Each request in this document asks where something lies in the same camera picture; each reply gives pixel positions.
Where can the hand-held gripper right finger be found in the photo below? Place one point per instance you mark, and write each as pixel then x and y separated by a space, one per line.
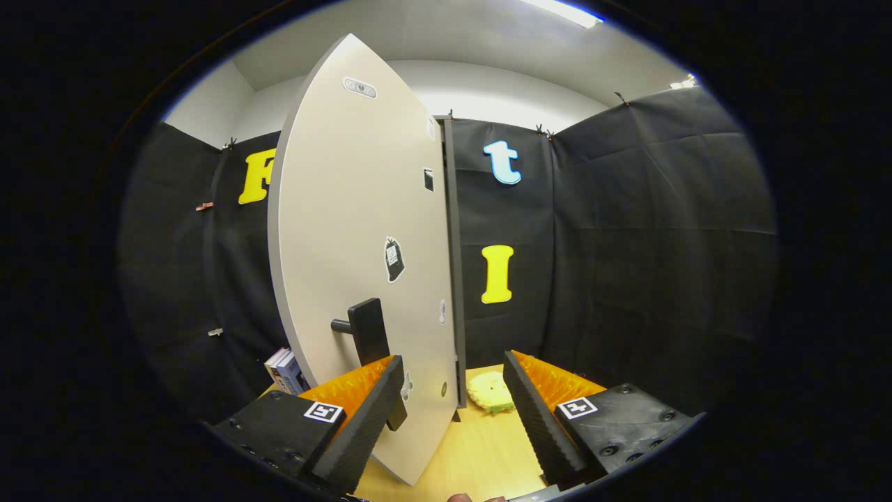
pixel 540 425

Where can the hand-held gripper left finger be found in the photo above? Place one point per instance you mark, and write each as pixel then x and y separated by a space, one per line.
pixel 366 418

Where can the beige shoe cabinet door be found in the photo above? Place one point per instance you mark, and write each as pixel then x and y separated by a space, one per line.
pixel 334 223

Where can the yellow fluffy cloth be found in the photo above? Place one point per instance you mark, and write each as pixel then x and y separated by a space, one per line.
pixel 491 394

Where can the blue book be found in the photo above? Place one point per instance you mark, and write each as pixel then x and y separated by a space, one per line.
pixel 294 376

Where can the white book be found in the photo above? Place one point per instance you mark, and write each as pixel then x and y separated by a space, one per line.
pixel 275 364

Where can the black backdrop cloth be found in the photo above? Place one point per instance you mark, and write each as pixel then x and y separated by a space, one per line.
pixel 662 244

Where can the ceiling light panel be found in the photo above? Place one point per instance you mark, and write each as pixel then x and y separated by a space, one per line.
pixel 684 82
pixel 564 12

